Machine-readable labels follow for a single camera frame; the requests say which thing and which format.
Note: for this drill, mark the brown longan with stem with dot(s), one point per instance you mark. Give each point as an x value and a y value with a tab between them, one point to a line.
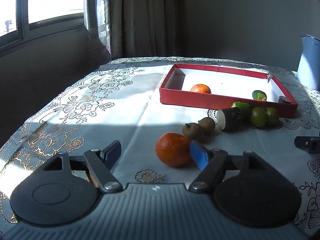
193	131

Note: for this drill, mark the green plum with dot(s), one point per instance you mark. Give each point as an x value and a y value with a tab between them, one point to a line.
272	116
258	117

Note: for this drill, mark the sugarcane piece in tray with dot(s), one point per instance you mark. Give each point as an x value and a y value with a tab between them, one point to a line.
283	99

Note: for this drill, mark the patterned brown curtain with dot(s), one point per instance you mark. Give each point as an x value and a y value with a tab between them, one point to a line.
134	28

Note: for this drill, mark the window with dark frame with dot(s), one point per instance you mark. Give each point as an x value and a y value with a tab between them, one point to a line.
26	20

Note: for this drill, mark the floral white tablecloth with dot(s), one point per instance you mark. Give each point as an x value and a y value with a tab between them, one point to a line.
121	101

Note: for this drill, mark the dark sugarcane piece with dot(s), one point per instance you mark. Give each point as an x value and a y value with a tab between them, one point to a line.
229	119

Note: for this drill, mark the red cardboard tray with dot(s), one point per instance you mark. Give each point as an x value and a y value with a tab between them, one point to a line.
227	85

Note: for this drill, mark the orange mandarin in tray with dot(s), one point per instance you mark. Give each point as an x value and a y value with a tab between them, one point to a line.
201	88

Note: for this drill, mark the brown longan round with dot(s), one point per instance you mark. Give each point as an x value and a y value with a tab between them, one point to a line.
208	125

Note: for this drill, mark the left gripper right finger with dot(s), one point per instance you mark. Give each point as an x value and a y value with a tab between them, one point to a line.
214	164

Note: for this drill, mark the orange mandarin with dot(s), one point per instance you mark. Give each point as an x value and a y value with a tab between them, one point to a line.
201	88
173	149

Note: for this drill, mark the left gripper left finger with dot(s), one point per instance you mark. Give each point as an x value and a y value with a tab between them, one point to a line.
89	172

